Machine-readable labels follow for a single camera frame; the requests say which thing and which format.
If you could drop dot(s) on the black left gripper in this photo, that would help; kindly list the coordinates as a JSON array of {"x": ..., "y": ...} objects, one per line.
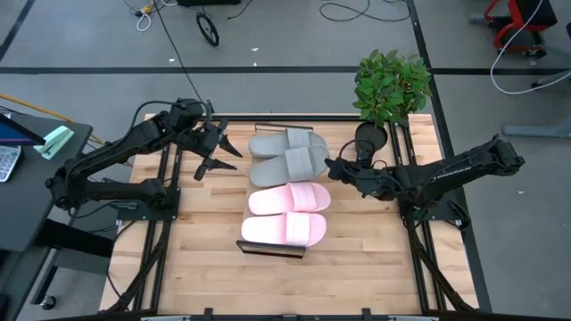
[{"x": 201, "y": 136}]

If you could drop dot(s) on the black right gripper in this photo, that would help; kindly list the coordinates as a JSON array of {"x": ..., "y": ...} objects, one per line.
[{"x": 370, "y": 180}]

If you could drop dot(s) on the grey slide sandal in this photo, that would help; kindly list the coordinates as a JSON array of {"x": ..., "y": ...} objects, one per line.
[
  {"x": 285, "y": 169},
  {"x": 276, "y": 142}
]

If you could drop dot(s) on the pink slide sandal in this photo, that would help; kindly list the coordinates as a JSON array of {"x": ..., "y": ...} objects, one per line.
[
  {"x": 285, "y": 198},
  {"x": 276, "y": 229}
]

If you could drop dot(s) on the wooden shelf with black frame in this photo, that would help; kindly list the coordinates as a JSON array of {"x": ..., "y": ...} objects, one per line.
[{"x": 267, "y": 244}]

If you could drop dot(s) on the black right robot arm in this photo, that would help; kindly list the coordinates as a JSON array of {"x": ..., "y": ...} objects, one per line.
[{"x": 468, "y": 169}]

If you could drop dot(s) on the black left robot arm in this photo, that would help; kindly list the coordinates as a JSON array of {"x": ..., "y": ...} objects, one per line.
[{"x": 111, "y": 151}]

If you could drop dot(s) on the green plant in black pot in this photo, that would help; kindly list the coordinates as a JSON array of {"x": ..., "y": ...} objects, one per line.
[{"x": 388, "y": 84}]

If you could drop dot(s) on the black wheel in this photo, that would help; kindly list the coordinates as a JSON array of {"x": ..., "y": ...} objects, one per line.
[{"x": 215, "y": 40}]

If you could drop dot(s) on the black box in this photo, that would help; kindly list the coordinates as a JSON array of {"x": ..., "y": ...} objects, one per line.
[{"x": 209, "y": 2}]

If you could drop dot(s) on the yellow connector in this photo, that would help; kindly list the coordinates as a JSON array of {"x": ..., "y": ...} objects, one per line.
[{"x": 146, "y": 9}]

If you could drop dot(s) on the mint green stapler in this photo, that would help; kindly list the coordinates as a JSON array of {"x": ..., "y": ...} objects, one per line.
[{"x": 53, "y": 142}]

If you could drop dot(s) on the black desk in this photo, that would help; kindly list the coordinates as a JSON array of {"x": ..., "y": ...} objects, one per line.
[{"x": 35, "y": 200}]

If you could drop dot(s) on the grey desk base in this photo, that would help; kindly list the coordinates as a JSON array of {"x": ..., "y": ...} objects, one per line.
[{"x": 535, "y": 131}]

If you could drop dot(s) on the laptop with blue screen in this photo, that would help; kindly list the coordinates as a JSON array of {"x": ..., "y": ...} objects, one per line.
[{"x": 15, "y": 134}]

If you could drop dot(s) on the white calculator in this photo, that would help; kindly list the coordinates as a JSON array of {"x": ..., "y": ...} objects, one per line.
[{"x": 8, "y": 162}]

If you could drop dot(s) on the red and black chair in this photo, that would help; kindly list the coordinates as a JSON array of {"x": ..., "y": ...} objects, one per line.
[{"x": 519, "y": 13}]

